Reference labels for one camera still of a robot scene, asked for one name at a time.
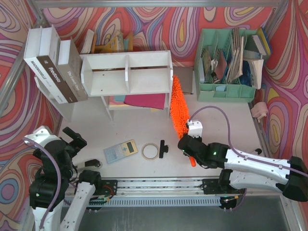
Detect magazines in green organizer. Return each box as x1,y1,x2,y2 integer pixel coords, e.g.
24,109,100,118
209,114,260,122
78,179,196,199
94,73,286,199
195,27,247,85

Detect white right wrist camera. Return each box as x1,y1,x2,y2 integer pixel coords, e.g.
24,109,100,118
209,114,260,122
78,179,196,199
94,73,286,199
187,120,203,138

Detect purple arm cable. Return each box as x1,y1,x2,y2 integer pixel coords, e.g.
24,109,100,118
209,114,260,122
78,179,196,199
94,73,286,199
189,105,308,175
23,137,60,229

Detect leaning books behind shelf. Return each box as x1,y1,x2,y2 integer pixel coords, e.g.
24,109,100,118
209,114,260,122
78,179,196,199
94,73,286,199
78,29,133,54

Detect white wooden bookshelf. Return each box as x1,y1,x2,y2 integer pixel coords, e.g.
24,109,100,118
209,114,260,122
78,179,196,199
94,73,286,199
81,51,173,119

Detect blue white books at organizer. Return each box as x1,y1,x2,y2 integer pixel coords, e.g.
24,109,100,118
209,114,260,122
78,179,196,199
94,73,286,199
240,27,272,90

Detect coloured paper sheet stack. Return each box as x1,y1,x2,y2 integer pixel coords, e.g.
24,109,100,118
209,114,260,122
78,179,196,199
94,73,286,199
109,93,166,109

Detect pink piggy figurine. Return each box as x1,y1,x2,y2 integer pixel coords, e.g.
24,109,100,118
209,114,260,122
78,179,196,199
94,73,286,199
250,102,268,123

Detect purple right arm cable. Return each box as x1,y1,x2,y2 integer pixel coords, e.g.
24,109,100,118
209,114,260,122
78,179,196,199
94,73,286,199
189,105,308,175

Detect mint green desk organizer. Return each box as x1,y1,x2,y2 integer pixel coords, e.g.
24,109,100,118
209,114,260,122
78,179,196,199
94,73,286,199
194,28,256,103

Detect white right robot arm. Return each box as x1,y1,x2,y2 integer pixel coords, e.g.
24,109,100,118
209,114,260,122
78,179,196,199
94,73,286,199
178,135,308,202

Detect orange chenille duster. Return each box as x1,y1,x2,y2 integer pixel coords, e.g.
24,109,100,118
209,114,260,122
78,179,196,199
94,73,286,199
169,75,197,167

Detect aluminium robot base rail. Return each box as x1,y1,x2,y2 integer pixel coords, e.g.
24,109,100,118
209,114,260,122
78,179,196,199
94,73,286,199
86,177,282,211

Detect grey Lonely One book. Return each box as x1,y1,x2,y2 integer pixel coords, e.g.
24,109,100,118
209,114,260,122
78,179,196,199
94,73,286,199
57,38,88,102

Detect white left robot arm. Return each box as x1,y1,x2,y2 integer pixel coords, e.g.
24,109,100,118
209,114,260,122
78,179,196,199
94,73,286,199
23,126,102,231

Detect blue beige scientific calculator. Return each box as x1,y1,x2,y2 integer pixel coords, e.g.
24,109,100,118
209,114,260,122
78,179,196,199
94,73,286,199
103,140,138,164

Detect white Mademoiselle book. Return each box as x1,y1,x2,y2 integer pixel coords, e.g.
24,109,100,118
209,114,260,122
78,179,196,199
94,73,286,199
23,28,67,104

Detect yellow sticky note pad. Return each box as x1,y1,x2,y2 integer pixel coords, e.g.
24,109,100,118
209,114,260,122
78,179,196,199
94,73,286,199
150,108,160,112

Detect white masking tape roll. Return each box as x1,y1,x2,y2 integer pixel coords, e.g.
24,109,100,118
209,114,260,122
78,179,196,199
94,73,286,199
141,143,159,161

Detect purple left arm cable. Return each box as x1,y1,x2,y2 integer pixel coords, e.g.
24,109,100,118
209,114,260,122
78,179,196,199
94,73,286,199
23,137,60,229

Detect grey brown notebook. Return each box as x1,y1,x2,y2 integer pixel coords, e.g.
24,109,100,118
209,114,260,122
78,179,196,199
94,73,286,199
173,66,193,93

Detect black T-shaped plastic part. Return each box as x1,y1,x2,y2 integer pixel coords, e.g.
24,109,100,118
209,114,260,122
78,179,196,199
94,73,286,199
159,140,169,159

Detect brown Fredonia book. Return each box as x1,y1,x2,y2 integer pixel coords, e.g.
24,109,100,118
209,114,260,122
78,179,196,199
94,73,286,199
38,26,77,104

